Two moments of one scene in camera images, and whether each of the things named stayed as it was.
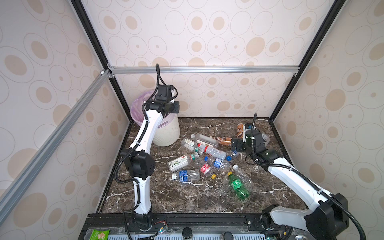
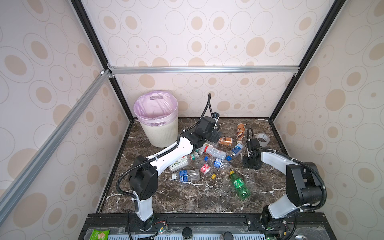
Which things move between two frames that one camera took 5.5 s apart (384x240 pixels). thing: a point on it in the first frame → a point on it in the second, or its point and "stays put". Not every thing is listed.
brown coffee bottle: (240, 130) stays put
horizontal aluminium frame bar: (193, 70) stays put
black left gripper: (176, 104) → (214, 134)
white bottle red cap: (213, 152) stays put
